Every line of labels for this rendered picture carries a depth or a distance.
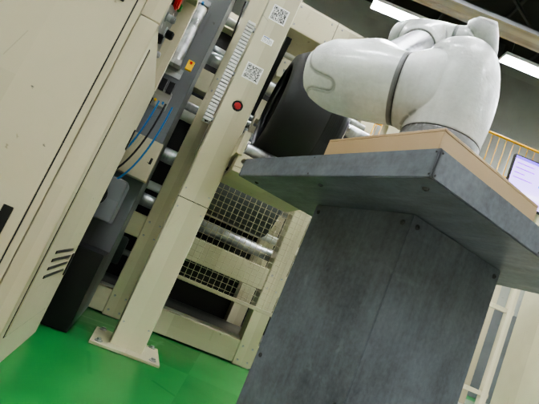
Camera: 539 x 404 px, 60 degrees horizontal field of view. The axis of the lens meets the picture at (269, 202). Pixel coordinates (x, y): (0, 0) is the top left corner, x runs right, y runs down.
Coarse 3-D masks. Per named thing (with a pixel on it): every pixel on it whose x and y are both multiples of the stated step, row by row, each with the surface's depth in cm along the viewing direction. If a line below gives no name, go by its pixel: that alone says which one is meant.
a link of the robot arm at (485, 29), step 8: (472, 24) 138; (480, 24) 136; (488, 24) 136; (496, 24) 137; (456, 32) 139; (464, 32) 138; (472, 32) 138; (480, 32) 136; (488, 32) 136; (496, 32) 137; (488, 40) 136; (496, 40) 137; (496, 48) 138
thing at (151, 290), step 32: (288, 0) 203; (256, 32) 198; (256, 64) 197; (224, 96) 193; (256, 96) 196; (224, 128) 191; (224, 160) 190; (192, 192) 186; (192, 224) 185; (160, 256) 181; (160, 288) 180; (128, 320) 176
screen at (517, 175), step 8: (512, 160) 522; (520, 160) 519; (528, 160) 519; (512, 168) 517; (520, 168) 517; (528, 168) 518; (536, 168) 518; (512, 176) 515; (520, 176) 516; (528, 176) 516; (536, 176) 517; (520, 184) 514; (528, 184) 515; (536, 184) 515; (528, 192) 513; (536, 192) 514; (536, 200) 512
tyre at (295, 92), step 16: (304, 64) 187; (288, 80) 224; (272, 96) 224; (288, 96) 182; (304, 96) 180; (272, 112) 232; (288, 112) 181; (304, 112) 181; (320, 112) 182; (256, 128) 222; (272, 128) 185; (288, 128) 182; (304, 128) 182; (320, 128) 183; (336, 128) 184; (256, 144) 198; (272, 144) 187; (288, 144) 185; (304, 144) 185; (320, 144) 185
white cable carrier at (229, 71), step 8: (248, 24) 198; (248, 32) 198; (240, 40) 197; (248, 40) 200; (240, 48) 196; (232, 56) 195; (240, 56) 196; (232, 64) 195; (224, 72) 194; (232, 72) 195; (224, 80) 194; (224, 88) 193; (216, 96) 192; (216, 104) 192; (208, 112) 192; (208, 120) 191
